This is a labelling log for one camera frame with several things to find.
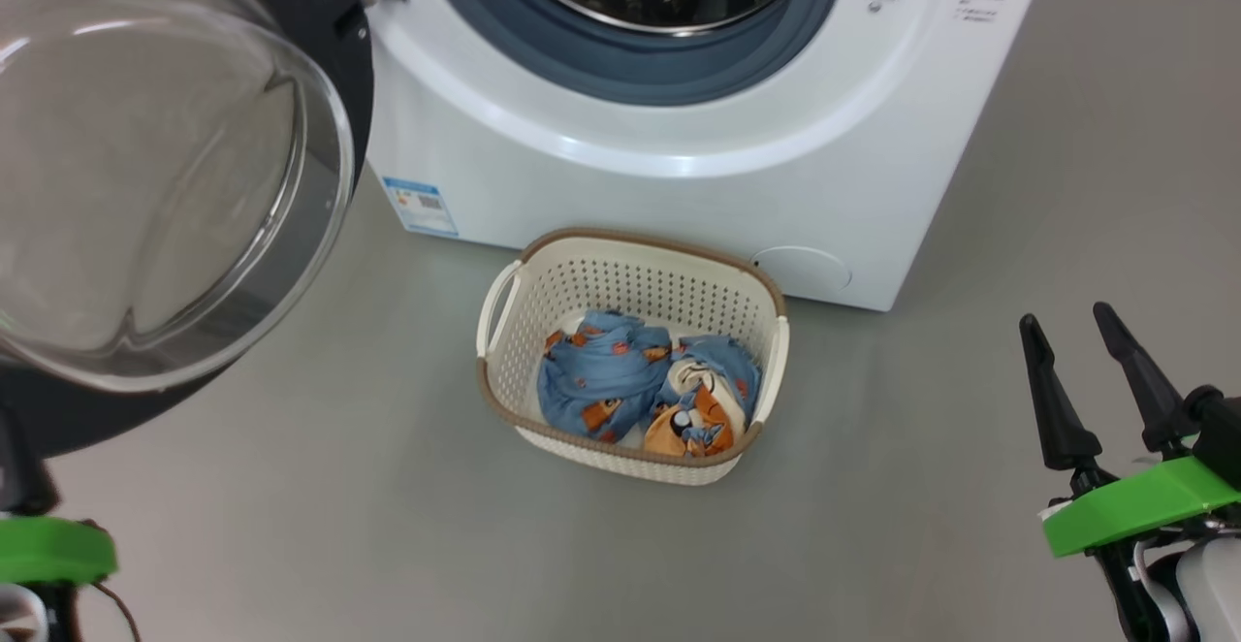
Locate blue garment small orange prints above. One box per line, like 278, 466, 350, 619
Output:
536, 309, 675, 444

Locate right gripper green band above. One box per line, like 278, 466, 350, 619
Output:
1018, 302, 1241, 559

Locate white front-load washing machine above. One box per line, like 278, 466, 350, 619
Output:
364, 0, 1058, 313

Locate round white filter cover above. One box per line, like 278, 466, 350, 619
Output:
751, 245, 854, 294

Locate cream perforated laundry basket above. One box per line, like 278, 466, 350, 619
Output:
475, 227, 791, 486

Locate blue garment large orange-cream print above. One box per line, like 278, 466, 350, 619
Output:
643, 335, 764, 459

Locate black round glass washer door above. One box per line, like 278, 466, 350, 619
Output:
0, 0, 376, 459

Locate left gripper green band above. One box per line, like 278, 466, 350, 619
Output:
0, 404, 119, 585

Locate blue energy label sticker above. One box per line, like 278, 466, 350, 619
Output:
381, 177, 460, 238

